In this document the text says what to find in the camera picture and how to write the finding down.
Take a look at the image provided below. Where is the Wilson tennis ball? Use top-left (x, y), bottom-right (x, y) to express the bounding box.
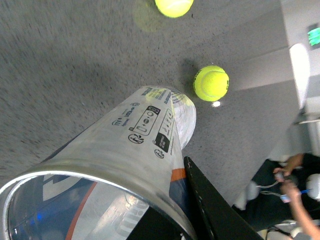
top-left (193, 65), bottom-right (230, 102)

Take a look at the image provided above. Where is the seated person in black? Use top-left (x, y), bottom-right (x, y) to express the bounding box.
top-left (232, 153), bottom-right (320, 240)

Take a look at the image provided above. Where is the clear plastic tennis ball can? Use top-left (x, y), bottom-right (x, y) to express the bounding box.
top-left (0, 86), bottom-right (197, 240)

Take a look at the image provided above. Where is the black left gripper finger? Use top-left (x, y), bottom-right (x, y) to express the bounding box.
top-left (183, 156), bottom-right (262, 240)

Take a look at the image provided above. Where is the plain yellow tennis ball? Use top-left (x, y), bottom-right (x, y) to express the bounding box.
top-left (154, 0), bottom-right (194, 18)

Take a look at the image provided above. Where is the green exit sign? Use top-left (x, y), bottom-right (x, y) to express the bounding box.
top-left (307, 23), bottom-right (320, 50)

